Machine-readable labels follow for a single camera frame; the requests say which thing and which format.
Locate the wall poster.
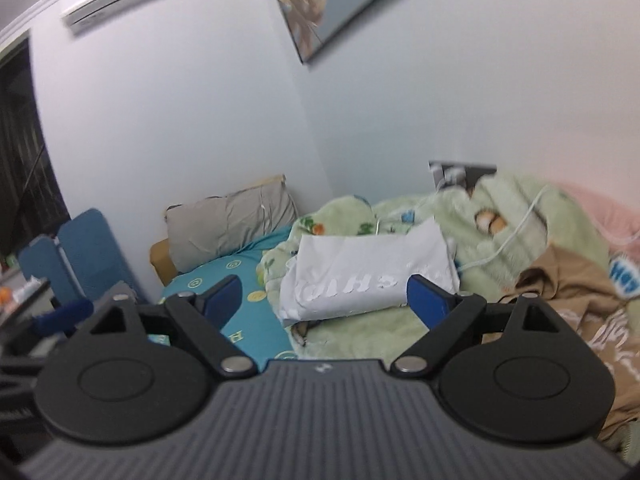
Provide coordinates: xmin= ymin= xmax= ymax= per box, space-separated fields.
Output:
xmin=262 ymin=0 xmax=431 ymax=65

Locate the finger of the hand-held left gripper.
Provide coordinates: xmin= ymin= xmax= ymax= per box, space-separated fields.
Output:
xmin=32 ymin=300 xmax=96 ymax=338

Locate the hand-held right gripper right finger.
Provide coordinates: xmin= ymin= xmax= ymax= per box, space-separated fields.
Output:
xmin=389 ymin=274 xmax=563 ymax=378

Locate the green fleece blanket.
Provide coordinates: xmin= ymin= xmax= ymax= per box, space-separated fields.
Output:
xmin=256 ymin=170 xmax=613 ymax=361

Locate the white charging cable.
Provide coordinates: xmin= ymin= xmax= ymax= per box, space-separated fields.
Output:
xmin=372 ymin=182 xmax=551 ymax=268

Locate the pink blanket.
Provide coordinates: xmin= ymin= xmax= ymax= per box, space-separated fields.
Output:
xmin=555 ymin=182 xmax=640 ymax=261

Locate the teal patterned bedsheet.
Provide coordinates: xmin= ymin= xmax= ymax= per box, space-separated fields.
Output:
xmin=159 ymin=225 xmax=301 ymax=361

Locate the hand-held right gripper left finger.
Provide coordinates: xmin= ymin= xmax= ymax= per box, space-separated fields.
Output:
xmin=75 ymin=274 xmax=259 ymax=378

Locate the brown printed garment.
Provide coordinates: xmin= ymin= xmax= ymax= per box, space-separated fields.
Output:
xmin=515 ymin=242 xmax=640 ymax=443

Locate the grey pillow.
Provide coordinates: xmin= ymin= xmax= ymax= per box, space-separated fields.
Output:
xmin=165 ymin=182 xmax=300 ymax=275

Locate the dark window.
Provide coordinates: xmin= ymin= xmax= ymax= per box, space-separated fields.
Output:
xmin=0 ymin=40 xmax=72 ymax=263

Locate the black wall socket panel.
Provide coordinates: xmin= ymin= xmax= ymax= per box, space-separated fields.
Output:
xmin=428 ymin=161 xmax=497 ymax=196

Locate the blue folding chair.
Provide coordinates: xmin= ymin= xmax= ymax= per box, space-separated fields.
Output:
xmin=17 ymin=208 xmax=147 ymax=311

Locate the white shirt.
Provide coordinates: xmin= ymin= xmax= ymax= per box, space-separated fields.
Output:
xmin=279 ymin=216 xmax=461 ymax=329

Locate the white desk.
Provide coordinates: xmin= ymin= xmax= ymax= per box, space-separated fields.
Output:
xmin=0 ymin=265 xmax=57 ymax=341

